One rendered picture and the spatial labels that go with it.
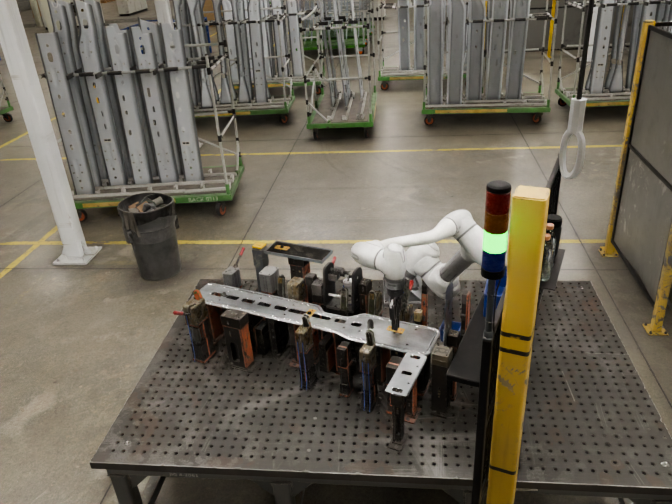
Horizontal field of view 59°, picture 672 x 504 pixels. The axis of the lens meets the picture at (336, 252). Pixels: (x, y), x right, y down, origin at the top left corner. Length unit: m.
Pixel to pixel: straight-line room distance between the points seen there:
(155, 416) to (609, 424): 2.13
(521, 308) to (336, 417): 1.23
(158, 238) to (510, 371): 3.94
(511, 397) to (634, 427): 0.94
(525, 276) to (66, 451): 3.13
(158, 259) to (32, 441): 2.00
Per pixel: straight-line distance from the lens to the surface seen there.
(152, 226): 5.46
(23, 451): 4.37
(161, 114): 7.03
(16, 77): 6.03
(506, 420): 2.34
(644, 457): 2.96
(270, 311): 3.16
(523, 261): 1.95
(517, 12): 9.87
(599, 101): 10.09
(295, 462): 2.76
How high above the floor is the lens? 2.72
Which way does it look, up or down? 28 degrees down
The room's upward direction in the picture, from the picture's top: 4 degrees counter-clockwise
